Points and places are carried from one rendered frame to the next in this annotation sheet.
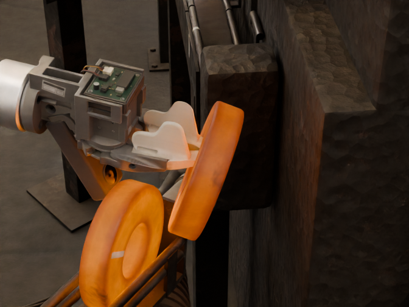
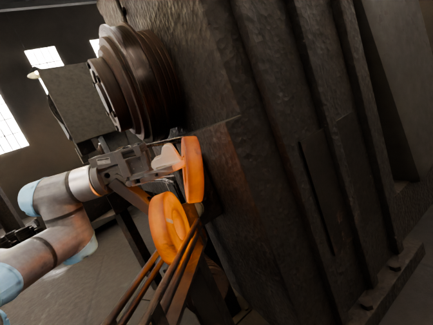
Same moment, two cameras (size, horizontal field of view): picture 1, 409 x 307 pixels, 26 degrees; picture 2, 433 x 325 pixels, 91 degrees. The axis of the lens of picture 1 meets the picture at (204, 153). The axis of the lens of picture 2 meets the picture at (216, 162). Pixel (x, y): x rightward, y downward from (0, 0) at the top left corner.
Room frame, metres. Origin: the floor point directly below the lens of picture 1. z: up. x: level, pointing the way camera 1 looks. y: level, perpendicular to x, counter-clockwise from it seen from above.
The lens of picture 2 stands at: (0.29, 0.11, 0.89)
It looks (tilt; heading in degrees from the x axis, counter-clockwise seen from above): 11 degrees down; 340
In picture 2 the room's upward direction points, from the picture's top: 22 degrees counter-clockwise
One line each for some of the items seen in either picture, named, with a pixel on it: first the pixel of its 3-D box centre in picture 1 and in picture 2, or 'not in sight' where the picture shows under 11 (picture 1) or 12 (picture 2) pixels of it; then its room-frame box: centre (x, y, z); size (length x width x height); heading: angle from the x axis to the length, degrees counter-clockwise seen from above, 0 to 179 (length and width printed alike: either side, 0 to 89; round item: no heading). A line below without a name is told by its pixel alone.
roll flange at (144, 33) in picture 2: not in sight; (152, 85); (1.26, -0.09, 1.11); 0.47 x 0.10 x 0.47; 6
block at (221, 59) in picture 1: (240, 130); (198, 188); (1.01, -0.05, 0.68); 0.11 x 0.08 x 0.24; 96
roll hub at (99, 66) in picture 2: not in sight; (109, 97); (1.24, 0.08, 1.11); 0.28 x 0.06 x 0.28; 6
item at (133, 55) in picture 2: not in sight; (133, 90); (1.25, -0.01, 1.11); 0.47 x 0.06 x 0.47; 6
